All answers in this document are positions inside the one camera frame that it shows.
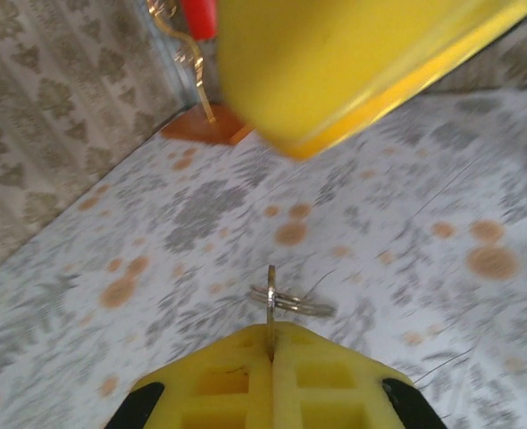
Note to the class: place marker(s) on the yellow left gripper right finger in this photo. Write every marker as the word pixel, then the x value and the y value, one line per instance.
pixel 335 389

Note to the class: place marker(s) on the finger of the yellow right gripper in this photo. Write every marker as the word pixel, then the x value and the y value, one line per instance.
pixel 335 58

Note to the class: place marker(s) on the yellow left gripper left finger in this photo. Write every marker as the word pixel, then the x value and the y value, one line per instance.
pixel 219 393

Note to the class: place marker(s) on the red wine glass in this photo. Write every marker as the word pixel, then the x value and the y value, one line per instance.
pixel 198 18

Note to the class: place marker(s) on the floral patterned table mat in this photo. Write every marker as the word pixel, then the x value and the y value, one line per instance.
pixel 201 223

